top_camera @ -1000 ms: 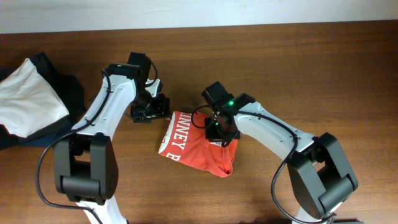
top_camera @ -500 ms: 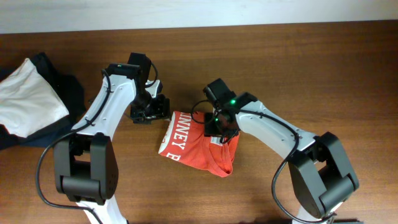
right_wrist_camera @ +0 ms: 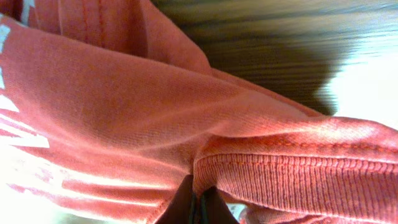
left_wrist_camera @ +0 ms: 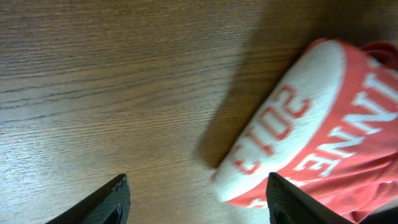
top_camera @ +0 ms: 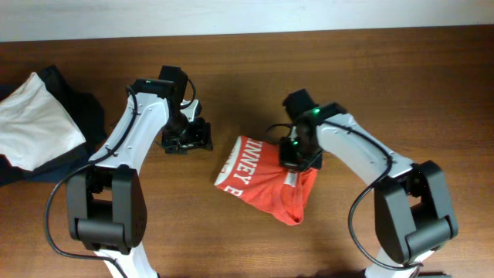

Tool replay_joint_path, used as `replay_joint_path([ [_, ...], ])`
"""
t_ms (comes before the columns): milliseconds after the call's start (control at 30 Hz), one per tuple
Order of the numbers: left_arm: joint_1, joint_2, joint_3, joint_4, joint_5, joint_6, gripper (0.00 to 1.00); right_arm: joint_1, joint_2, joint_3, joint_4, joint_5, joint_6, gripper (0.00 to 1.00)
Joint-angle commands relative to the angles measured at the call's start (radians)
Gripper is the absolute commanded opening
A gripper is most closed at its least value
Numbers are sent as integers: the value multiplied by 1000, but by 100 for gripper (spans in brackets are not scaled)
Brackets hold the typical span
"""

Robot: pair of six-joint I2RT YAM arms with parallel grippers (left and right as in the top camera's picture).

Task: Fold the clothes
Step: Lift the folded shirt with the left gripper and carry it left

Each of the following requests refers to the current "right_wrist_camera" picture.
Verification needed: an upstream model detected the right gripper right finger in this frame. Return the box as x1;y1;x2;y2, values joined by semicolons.
200;187;238;224

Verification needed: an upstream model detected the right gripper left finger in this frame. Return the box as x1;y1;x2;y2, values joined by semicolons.
156;175;195;224

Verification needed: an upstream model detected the orange printed t-shirt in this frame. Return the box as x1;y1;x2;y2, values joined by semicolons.
1;1;397;223

